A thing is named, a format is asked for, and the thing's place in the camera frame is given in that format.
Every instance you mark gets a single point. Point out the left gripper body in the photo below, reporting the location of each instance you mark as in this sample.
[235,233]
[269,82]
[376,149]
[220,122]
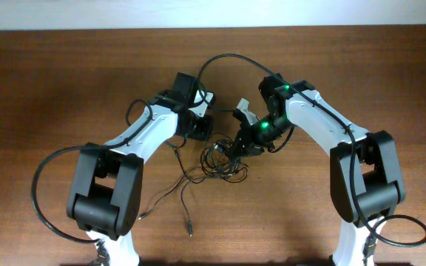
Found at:
[200,128]

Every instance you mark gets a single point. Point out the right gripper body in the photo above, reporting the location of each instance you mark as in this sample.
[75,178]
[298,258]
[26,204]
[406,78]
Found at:
[261,133]

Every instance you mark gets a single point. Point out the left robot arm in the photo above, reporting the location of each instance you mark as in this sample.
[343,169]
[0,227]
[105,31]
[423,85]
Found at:
[105,195]

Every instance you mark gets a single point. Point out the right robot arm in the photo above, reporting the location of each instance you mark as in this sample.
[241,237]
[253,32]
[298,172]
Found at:
[366,182]

